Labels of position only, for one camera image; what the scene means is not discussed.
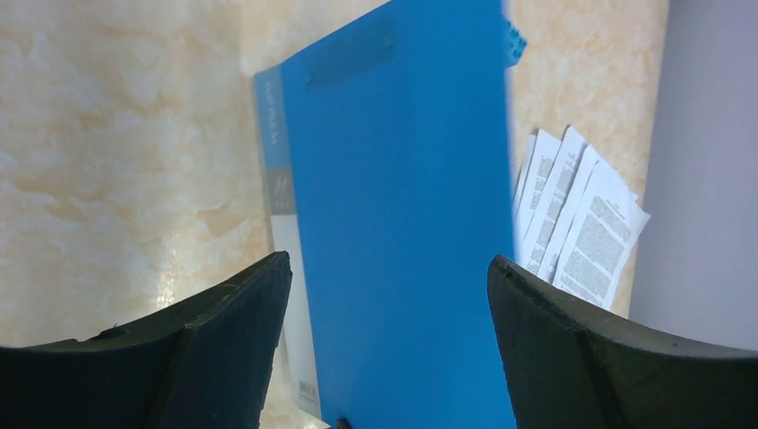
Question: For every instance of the blue file folder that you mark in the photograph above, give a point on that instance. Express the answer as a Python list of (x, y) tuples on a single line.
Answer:
[(387, 161)]

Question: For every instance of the lower printed paper sheet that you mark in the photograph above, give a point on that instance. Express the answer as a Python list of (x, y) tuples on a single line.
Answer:
[(545, 178)]

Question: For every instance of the printed paper sheet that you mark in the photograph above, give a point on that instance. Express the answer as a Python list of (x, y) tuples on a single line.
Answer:
[(545, 178), (605, 228)]

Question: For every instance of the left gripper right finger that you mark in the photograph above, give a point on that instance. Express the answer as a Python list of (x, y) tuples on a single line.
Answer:
[(571, 364)]

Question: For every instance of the toy truck orange blue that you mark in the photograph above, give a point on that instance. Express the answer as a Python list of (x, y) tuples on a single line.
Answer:
[(514, 45)]

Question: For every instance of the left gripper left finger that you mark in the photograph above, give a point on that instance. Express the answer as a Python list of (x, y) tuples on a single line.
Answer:
[(203, 362)]

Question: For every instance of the top printed paper sheet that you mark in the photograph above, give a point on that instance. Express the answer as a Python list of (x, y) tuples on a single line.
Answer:
[(605, 228)]

